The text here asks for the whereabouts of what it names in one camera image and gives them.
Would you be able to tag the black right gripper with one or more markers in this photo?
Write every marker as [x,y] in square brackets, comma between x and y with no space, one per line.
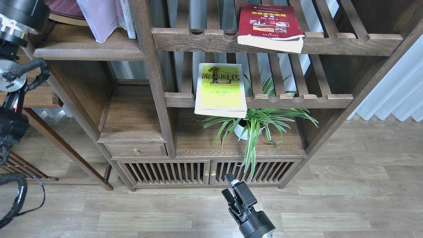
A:
[257,224]

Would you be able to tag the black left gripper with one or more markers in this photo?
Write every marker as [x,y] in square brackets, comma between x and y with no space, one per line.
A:
[24,15]

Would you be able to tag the white and purple book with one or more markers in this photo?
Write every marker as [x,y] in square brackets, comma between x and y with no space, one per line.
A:
[101,16]

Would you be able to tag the yellow-green paperback book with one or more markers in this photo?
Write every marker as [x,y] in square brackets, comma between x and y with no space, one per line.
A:
[220,90]

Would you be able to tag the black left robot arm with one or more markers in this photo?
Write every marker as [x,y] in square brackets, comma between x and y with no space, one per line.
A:
[16,81]

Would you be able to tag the maroon book with cream pages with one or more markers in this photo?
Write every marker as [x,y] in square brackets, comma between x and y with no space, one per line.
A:
[66,11]

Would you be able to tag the green spider plant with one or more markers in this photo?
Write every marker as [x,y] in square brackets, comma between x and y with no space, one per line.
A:
[272,120]

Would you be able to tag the white book in plastic wrap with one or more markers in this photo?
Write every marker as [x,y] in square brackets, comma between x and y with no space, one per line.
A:
[125,18]

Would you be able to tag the dark wooden bookshelf unit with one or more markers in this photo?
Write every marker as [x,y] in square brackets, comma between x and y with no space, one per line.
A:
[139,93]

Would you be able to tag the red paperback book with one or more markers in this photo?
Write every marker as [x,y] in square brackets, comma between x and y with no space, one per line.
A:
[270,27]

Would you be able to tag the white pleated curtain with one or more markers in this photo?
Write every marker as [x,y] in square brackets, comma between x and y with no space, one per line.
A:
[400,92]

